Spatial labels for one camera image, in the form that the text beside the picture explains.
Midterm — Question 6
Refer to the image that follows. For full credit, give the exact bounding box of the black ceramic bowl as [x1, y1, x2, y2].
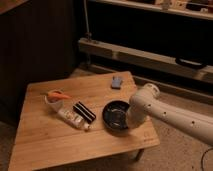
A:
[102, 100, 129, 131]

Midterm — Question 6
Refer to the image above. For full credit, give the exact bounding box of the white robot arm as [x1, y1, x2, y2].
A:
[126, 83, 213, 146]

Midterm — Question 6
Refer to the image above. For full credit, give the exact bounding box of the small blue sponge block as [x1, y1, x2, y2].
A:
[111, 76, 123, 89]

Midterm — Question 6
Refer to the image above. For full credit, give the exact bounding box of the black white striped box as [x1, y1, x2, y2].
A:
[73, 102, 96, 123]

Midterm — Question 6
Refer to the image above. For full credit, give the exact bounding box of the wooden low table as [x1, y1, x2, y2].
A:
[8, 71, 160, 171]

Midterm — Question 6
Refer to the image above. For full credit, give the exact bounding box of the white tube with cap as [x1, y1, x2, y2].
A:
[58, 108, 90, 131]

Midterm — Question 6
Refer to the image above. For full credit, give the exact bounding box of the orange carrot toy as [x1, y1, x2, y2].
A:
[47, 92, 71, 99]

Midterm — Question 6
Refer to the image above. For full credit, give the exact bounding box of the white cup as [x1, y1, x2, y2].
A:
[44, 90, 63, 112]

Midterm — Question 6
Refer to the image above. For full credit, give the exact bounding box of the grey metal shelf rack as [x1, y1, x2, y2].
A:
[75, 0, 213, 104]

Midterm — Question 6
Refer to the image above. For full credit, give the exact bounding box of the black handle on shelf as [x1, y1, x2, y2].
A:
[175, 58, 207, 70]

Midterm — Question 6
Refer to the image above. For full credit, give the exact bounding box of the black cable on floor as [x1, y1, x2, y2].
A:
[200, 147, 213, 171]

